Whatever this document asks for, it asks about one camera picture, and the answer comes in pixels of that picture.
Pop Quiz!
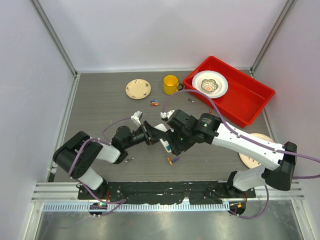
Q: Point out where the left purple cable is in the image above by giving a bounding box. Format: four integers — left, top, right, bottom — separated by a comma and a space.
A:
67, 117, 133, 217

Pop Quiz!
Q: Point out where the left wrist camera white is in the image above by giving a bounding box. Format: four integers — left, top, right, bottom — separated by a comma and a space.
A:
130, 111, 143, 127

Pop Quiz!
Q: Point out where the orange battery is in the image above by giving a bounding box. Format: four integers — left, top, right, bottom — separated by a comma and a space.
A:
167, 157, 173, 166

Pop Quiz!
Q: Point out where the slotted cable duct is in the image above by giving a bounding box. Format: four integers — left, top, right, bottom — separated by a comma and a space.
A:
42, 201, 230, 213

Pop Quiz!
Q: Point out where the yellow mug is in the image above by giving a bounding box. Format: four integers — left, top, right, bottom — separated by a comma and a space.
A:
162, 75, 184, 96

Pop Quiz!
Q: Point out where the white plate in bin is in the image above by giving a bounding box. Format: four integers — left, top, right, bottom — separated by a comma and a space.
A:
192, 70, 229, 99

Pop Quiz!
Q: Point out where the pink rimmed plate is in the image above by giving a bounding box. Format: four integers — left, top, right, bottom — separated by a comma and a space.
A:
239, 133, 275, 169

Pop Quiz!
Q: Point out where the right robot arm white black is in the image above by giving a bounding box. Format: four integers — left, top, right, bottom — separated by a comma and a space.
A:
160, 109, 297, 198

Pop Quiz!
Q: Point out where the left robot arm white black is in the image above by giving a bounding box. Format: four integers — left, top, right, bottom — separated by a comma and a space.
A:
52, 121, 169, 200

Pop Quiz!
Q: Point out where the small patterned bowl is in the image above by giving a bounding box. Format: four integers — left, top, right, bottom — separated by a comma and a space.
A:
200, 79, 219, 93

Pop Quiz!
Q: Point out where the cream floral plate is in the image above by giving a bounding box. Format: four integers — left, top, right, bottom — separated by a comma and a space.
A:
125, 79, 152, 100

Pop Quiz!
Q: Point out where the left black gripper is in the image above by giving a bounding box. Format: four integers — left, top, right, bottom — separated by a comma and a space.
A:
123, 120, 165, 150

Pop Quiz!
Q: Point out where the white remote control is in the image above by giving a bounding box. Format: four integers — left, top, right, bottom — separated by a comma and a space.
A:
155, 123, 172, 153

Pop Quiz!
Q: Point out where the red plastic bin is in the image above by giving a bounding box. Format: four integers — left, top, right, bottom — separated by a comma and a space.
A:
183, 56, 275, 128

